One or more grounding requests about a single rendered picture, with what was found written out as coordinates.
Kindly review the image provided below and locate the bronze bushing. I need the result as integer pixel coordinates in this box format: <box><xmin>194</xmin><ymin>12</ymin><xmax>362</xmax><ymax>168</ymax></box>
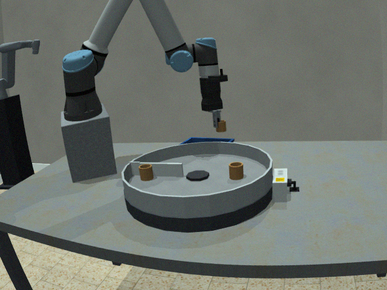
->
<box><xmin>139</xmin><ymin>164</ymin><xmax>154</xmax><ymax>181</ymax></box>
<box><xmin>216</xmin><ymin>120</ymin><xmax>226</xmax><ymax>132</ymax></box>
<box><xmin>229</xmin><ymin>162</ymin><xmax>244</xmax><ymax>180</ymax></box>

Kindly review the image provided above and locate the blue crate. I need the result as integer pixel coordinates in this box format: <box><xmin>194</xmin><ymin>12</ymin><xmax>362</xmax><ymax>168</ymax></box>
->
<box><xmin>181</xmin><ymin>137</ymin><xmax>235</xmax><ymax>144</ymax></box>

